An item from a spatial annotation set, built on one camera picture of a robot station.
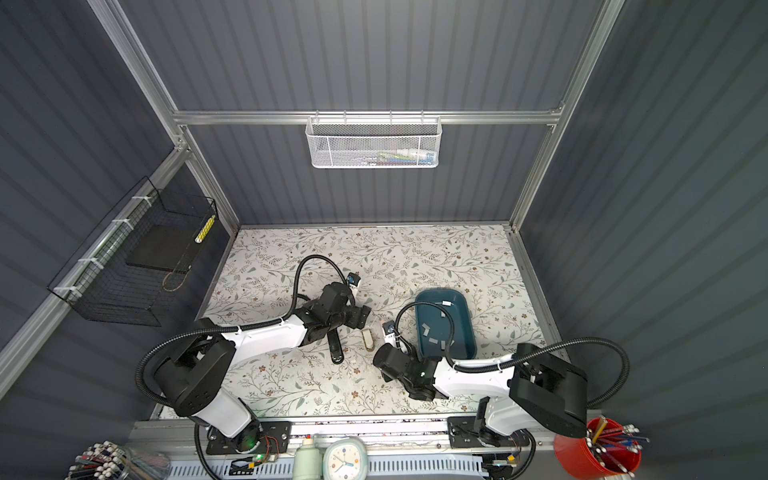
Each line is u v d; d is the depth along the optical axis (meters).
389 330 0.74
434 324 0.92
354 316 0.81
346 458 0.68
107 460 0.56
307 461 0.64
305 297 1.00
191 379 0.44
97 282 0.64
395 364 0.62
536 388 0.43
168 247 0.78
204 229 0.81
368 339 0.87
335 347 0.87
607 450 0.58
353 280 0.80
